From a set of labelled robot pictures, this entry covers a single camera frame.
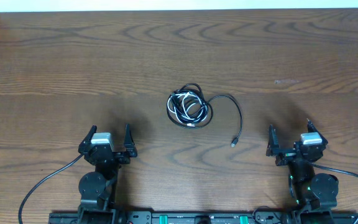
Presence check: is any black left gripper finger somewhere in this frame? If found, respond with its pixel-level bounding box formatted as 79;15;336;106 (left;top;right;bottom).
124;124;137;153
78;125;97;152

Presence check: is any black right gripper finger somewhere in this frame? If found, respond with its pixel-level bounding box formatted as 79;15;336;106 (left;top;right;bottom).
268;124;279;150
307;119;328;146

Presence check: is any black usb cable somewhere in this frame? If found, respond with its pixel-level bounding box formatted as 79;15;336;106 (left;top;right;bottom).
206;94;244;148

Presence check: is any white usb cable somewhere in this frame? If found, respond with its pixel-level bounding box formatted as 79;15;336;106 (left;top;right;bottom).
167;91;209;127

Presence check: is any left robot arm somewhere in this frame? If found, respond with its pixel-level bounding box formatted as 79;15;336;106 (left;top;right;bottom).
77;124;138;224

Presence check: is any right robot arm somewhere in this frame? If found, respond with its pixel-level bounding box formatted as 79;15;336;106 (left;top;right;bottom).
266;121;339;223

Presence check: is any black left camera cable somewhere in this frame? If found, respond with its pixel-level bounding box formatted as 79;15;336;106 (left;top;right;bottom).
17;152;85;224

